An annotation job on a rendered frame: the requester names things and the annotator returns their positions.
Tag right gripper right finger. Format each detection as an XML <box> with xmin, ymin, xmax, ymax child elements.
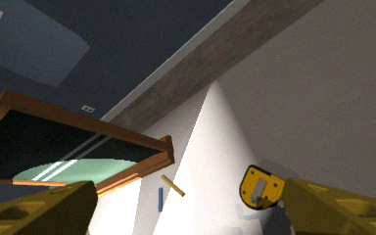
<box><xmin>282</xmin><ymin>178</ymin><xmax>376</xmax><ymax>235</ymax></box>

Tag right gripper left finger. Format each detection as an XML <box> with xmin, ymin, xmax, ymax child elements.
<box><xmin>0</xmin><ymin>180</ymin><xmax>98</xmax><ymax>235</ymax></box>

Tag yellow flat bar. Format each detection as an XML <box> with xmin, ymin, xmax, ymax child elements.
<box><xmin>161</xmin><ymin>175</ymin><xmax>185</xmax><ymax>197</ymax></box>

